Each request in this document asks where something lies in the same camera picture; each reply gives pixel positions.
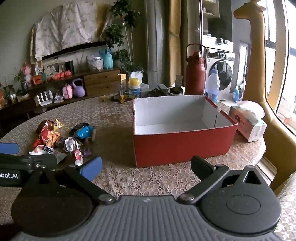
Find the yellow snack packet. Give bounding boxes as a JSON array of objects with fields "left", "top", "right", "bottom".
[{"left": 54, "top": 119, "right": 64, "bottom": 132}]

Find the clear plastic bag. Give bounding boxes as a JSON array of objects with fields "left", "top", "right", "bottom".
[{"left": 87, "top": 55, "right": 103, "bottom": 71}]

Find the picture frame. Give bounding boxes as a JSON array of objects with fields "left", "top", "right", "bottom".
[{"left": 43, "top": 60, "right": 64, "bottom": 78}]

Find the red cardboard box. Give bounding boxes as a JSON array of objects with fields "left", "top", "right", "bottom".
[{"left": 132, "top": 95, "right": 237, "bottom": 167}]

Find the washing machine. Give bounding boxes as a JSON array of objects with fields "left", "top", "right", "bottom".
[{"left": 206, "top": 48, "right": 235, "bottom": 101}]

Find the tissue pack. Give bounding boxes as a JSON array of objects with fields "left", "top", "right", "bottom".
[{"left": 229, "top": 100, "right": 267, "bottom": 143}]

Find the wooden tv cabinet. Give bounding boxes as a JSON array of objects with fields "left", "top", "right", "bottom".
[{"left": 1, "top": 68, "right": 120, "bottom": 115}]

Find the blue snack packet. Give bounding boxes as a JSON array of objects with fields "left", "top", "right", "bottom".
[{"left": 74, "top": 126, "right": 94, "bottom": 139}]

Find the dark red thermos bottle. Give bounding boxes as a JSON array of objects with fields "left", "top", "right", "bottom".
[{"left": 185, "top": 43, "right": 208, "bottom": 95}]

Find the light blue jug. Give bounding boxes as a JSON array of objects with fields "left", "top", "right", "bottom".
[{"left": 99, "top": 48, "right": 113, "bottom": 69}]

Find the white snack packet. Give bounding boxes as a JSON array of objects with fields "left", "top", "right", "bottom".
[{"left": 29, "top": 145, "right": 67, "bottom": 163}]

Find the cloth covered television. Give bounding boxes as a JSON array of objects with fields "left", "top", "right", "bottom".
[{"left": 30, "top": 1, "right": 111, "bottom": 62}]

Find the red snack bag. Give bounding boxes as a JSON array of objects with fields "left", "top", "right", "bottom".
[{"left": 33, "top": 129, "right": 61, "bottom": 149}]

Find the black wrapper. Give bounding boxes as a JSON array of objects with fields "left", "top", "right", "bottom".
[{"left": 69, "top": 123, "right": 89, "bottom": 136}]

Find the potted green plant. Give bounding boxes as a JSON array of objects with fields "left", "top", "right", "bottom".
[{"left": 101, "top": 1, "right": 144, "bottom": 82}]

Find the brown oreo snack bag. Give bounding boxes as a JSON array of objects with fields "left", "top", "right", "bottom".
[{"left": 36, "top": 120, "right": 54, "bottom": 135}]

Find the yellow lid supplement jar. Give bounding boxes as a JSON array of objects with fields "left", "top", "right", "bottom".
[{"left": 128, "top": 78, "right": 140, "bottom": 99}]

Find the pink toy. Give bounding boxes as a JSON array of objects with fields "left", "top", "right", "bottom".
[{"left": 62, "top": 84, "right": 73, "bottom": 99}]

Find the clear plastic water bottle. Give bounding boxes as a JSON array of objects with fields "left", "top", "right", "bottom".
[{"left": 205, "top": 69, "right": 220, "bottom": 103}]

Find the stack of books and boxes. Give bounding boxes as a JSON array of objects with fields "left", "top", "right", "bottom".
[{"left": 140, "top": 84, "right": 185, "bottom": 98}]

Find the glass with yellow packet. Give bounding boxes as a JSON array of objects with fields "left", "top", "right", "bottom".
[{"left": 118, "top": 73, "right": 126, "bottom": 103}]

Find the purple kettlebell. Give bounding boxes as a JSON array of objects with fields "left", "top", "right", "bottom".
[{"left": 72, "top": 78, "right": 85, "bottom": 98}]

